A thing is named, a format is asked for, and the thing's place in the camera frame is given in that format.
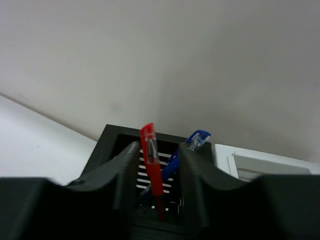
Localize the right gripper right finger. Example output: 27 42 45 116
178 143 320 240

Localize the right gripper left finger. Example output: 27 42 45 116
0 142 140 240

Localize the red gel pen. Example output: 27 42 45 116
140 122 164 221

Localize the blue gel pen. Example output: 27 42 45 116
137 129 211 205

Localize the white pen holder box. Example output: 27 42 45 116
213 144 320 182

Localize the black pen holder box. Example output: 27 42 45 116
82 124 216 240

